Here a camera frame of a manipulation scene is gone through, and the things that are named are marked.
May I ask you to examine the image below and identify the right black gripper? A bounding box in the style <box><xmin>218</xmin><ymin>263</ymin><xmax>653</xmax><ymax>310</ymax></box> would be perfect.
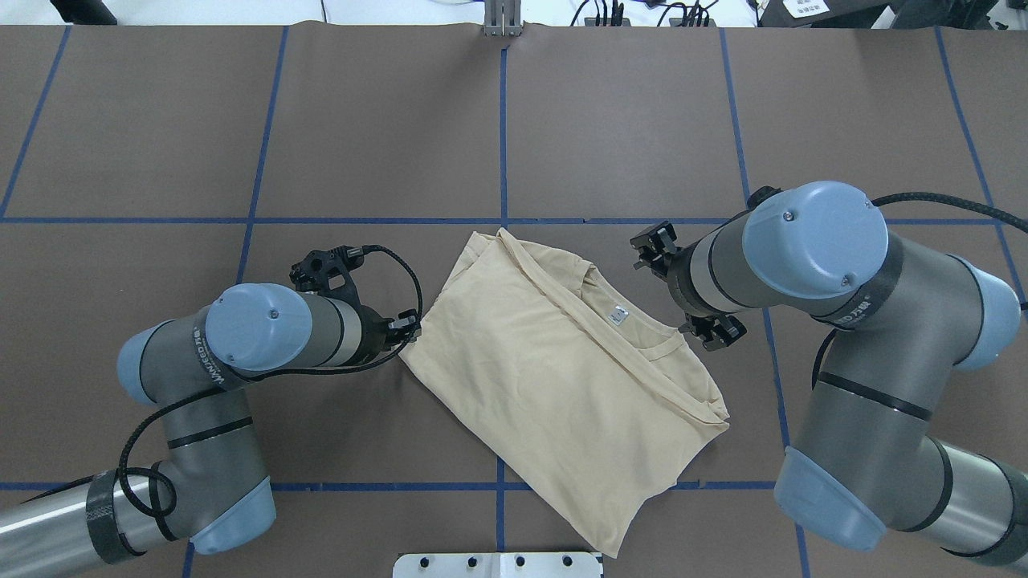
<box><xmin>629</xmin><ymin>223</ymin><xmax>748</xmax><ymax>352</ymax></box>

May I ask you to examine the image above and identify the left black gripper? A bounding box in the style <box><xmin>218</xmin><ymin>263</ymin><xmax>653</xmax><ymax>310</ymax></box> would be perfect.
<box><xmin>345</xmin><ymin>306</ymin><xmax>423</xmax><ymax>366</ymax></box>

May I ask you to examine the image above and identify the beige long sleeve shirt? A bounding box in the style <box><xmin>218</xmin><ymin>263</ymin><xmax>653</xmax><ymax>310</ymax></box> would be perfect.
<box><xmin>402</xmin><ymin>228</ymin><xmax>729</xmax><ymax>557</ymax></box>

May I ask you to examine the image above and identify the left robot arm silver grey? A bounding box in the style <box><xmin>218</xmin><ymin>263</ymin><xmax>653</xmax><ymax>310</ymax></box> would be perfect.
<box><xmin>2</xmin><ymin>284</ymin><xmax>423</xmax><ymax>577</ymax></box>

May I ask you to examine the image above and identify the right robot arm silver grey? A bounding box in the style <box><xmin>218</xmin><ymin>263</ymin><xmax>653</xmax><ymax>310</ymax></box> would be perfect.
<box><xmin>630</xmin><ymin>181</ymin><xmax>1027</xmax><ymax>574</ymax></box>

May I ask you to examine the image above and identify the black label printer device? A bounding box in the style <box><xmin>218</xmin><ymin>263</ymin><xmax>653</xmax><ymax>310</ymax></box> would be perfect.
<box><xmin>757</xmin><ymin>1</ymin><xmax>998</xmax><ymax>30</ymax></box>

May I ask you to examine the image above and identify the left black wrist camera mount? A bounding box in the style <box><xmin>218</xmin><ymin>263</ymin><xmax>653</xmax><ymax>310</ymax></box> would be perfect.
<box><xmin>289</xmin><ymin>246</ymin><xmax>365</xmax><ymax>308</ymax></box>

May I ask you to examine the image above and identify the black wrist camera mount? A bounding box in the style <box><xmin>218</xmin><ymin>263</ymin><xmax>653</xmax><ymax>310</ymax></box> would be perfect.
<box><xmin>746</xmin><ymin>185</ymin><xmax>782</xmax><ymax>211</ymax></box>
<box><xmin>289</xmin><ymin>246</ymin><xmax>365</xmax><ymax>308</ymax></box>

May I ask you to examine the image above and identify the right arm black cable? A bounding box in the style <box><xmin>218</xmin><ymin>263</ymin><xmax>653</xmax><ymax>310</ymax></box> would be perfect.
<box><xmin>811</xmin><ymin>191</ymin><xmax>1028</xmax><ymax>386</ymax></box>

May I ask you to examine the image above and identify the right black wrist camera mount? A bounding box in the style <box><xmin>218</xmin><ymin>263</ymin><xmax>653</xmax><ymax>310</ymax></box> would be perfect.
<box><xmin>746</xmin><ymin>185</ymin><xmax>782</xmax><ymax>211</ymax></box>

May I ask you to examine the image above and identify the white camera pole base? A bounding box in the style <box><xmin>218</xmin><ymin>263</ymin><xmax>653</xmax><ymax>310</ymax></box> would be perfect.
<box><xmin>392</xmin><ymin>550</ymin><xmax>605</xmax><ymax>577</ymax></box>

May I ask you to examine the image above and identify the aluminium frame post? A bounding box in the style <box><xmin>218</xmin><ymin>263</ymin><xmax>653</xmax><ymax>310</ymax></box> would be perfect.
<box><xmin>482</xmin><ymin>0</ymin><xmax>524</xmax><ymax>37</ymax></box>

